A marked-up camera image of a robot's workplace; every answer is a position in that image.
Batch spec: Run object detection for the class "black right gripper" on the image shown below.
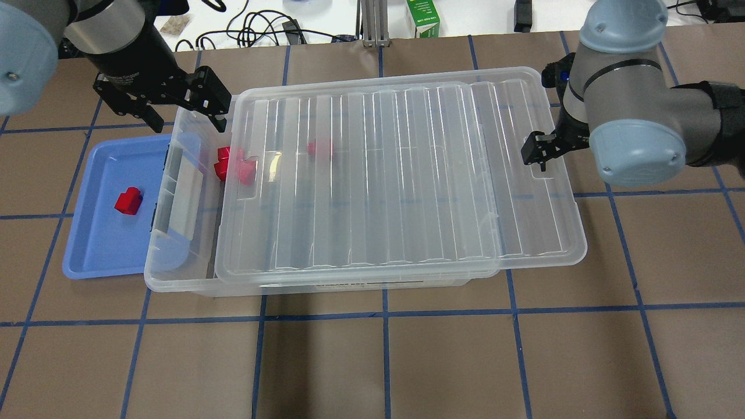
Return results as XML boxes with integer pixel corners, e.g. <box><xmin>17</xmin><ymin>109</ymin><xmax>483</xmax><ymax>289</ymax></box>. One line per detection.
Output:
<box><xmin>520</xmin><ymin>55</ymin><xmax>590</xmax><ymax>164</ymax></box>

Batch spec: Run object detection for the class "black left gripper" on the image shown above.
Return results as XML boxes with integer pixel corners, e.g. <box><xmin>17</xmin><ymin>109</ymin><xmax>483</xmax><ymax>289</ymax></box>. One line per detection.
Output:
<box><xmin>93</xmin><ymin>66</ymin><xmax>232</xmax><ymax>134</ymax></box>

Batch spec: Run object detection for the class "red block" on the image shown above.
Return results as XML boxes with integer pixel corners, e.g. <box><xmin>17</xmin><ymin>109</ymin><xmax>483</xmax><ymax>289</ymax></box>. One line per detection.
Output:
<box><xmin>114</xmin><ymin>187</ymin><xmax>144</xmax><ymax>216</ymax></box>
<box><xmin>307</xmin><ymin>139</ymin><xmax>334</xmax><ymax>161</ymax></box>
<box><xmin>217</xmin><ymin>146</ymin><xmax>244</xmax><ymax>162</ymax></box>
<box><xmin>214</xmin><ymin>159</ymin><xmax>242</xmax><ymax>182</ymax></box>
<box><xmin>237</xmin><ymin>156</ymin><xmax>258</xmax><ymax>187</ymax></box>

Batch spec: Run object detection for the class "clear plastic box lid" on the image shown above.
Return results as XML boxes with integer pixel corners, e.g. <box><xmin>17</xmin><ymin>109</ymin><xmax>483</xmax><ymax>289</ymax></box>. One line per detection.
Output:
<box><xmin>215</xmin><ymin>67</ymin><xmax>587</xmax><ymax>292</ymax></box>

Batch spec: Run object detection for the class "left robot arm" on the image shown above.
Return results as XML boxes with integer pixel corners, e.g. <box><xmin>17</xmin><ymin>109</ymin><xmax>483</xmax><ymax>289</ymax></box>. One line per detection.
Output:
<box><xmin>1</xmin><ymin>1</ymin><xmax>232</xmax><ymax>133</ymax></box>

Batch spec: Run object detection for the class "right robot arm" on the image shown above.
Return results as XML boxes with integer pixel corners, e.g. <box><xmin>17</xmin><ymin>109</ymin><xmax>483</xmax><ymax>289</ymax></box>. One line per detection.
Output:
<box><xmin>521</xmin><ymin>1</ymin><xmax>743</xmax><ymax>187</ymax></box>

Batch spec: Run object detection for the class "clear plastic storage box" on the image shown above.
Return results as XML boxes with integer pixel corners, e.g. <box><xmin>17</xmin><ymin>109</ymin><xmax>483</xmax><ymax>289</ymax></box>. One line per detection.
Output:
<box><xmin>146</xmin><ymin>88</ymin><xmax>503</xmax><ymax>297</ymax></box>

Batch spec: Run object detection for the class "red block tilted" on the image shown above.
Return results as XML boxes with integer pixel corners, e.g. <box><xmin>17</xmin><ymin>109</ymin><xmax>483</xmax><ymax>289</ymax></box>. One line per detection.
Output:
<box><xmin>237</xmin><ymin>156</ymin><xmax>258</xmax><ymax>187</ymax></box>

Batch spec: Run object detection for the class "blue plastic tray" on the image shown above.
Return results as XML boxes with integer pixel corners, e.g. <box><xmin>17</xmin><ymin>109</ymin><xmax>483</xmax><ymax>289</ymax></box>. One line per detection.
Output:
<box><xmin>63</xmin><ymin>134</ymin><xmax>171</xmax><ymax>279</ymax></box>

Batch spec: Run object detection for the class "green white carton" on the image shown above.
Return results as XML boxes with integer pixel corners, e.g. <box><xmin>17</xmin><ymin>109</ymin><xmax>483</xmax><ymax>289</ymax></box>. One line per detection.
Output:
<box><xmin>405</xmin><ymin>1</ymin><xmax>441</xmax><ymax>39</ymax></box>

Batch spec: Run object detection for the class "aluminium frame post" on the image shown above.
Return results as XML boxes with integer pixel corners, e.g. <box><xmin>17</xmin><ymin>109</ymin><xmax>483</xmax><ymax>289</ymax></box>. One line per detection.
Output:
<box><xmin>357</xmin><ymin>1</ymin><xmax>391</xmax><ymax>48</ymax></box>

